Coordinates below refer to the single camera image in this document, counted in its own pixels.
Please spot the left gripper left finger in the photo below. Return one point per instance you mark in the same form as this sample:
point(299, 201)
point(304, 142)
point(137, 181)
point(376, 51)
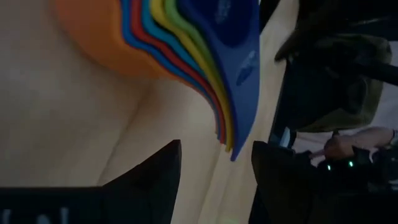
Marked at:
point(140, 193)

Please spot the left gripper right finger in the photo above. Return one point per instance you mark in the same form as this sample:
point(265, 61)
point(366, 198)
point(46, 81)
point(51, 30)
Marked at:
point(280, 193)

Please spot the navy blue measuring cup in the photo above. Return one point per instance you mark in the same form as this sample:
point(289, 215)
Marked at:
point(242, 71)

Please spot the yellow measuring cup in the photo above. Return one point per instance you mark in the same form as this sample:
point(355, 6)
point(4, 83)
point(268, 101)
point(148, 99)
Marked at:
point(199, 53)

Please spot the red measuring cup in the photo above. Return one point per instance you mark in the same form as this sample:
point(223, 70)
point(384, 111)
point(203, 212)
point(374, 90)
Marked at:
point(146, 35)

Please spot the light blue measuring cup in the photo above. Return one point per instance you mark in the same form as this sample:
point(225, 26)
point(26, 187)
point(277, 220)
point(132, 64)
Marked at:
point(168, 35)

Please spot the medium blue measuring cup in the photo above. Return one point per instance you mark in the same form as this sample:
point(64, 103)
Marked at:
point(127, 31)

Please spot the orange measuring cup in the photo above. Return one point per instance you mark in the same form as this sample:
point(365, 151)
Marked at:
point(93, 31)

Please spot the person's forearm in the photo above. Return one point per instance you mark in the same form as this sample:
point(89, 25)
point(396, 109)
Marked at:
point(373, 138)

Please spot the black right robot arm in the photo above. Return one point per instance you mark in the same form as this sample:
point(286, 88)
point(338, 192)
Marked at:
point(342, 177)

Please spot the person's hand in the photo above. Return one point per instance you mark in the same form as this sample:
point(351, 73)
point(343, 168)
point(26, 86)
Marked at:
point(339, 147)

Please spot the green potted plant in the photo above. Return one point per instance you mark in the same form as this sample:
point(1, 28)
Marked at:
point(373, 105)

